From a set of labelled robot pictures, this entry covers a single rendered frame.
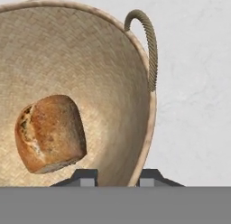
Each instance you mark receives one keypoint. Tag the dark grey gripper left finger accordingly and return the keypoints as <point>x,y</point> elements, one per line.
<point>85,175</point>

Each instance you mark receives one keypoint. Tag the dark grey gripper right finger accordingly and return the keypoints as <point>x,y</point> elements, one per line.
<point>150,175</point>

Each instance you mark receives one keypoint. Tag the beige woven basket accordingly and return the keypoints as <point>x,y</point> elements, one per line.
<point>99,71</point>

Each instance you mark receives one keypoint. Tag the brown bread loaf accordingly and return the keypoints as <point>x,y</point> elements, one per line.
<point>51,132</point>

